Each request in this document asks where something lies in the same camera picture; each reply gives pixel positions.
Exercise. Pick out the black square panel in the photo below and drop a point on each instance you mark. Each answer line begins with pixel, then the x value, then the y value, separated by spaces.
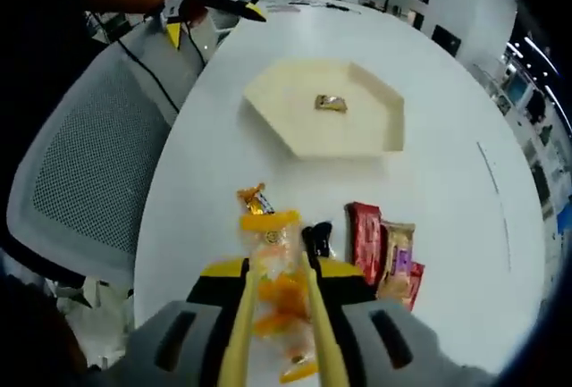
pixel 447 39

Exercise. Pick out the long black tool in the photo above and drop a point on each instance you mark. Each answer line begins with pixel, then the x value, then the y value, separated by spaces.
pixel 338 6

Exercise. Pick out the black snack packet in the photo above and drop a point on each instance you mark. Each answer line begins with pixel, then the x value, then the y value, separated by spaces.
pixel 319 237

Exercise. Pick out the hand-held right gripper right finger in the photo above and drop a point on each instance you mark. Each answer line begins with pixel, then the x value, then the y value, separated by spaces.
pixel 380 338

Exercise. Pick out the yellow clear snack packet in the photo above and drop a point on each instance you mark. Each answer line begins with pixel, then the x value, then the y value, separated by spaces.
pixel 272 244

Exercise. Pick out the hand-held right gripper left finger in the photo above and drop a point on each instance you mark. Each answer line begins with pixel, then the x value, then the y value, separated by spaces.
pixel 196 329

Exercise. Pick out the grey mesh office chair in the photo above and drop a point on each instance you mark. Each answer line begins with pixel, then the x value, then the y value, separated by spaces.
pixel 89 159

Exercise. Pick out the light blue screen monitor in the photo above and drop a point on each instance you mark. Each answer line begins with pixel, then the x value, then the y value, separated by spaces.
pixel 519 88

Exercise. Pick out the red snack packet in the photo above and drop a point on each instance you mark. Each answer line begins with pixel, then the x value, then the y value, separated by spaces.
pixel 364 239
pixel 416 280

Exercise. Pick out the beige hexagonal tray container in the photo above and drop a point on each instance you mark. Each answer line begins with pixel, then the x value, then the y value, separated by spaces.
pixel 286 105

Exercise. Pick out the purple and beige snack packet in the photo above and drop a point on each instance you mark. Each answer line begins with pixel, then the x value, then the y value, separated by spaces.
pixel 397 253

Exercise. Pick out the pink papers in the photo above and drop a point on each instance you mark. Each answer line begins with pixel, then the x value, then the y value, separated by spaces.
pixel 288 3

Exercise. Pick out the small orange gold candy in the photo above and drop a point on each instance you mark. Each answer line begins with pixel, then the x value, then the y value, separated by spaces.
pixel 330 103
pixel 254 201

